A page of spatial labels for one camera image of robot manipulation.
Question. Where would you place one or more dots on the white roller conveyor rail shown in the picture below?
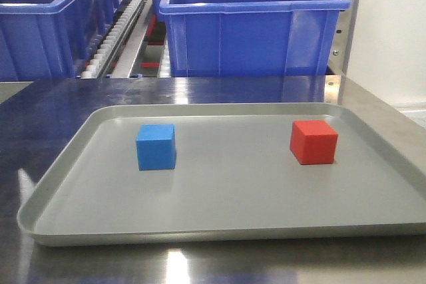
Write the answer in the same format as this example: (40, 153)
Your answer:
(103, 59)

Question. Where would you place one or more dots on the red cube block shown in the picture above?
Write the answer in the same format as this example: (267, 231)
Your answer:
(313, 142)

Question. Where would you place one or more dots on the blue plastic bin left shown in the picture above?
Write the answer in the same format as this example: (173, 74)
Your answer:
(52, 38)

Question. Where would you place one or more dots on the grey metal tray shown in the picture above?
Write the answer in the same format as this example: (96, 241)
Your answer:
(235, 178)

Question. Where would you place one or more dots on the blue plastic bin right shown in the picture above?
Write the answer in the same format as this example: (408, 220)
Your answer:
(250, 37)

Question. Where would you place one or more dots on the metal shelf upright post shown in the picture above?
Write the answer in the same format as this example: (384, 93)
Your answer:
(342, 41)

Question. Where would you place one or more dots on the blue cube block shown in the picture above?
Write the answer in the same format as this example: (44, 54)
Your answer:
(156, 147)

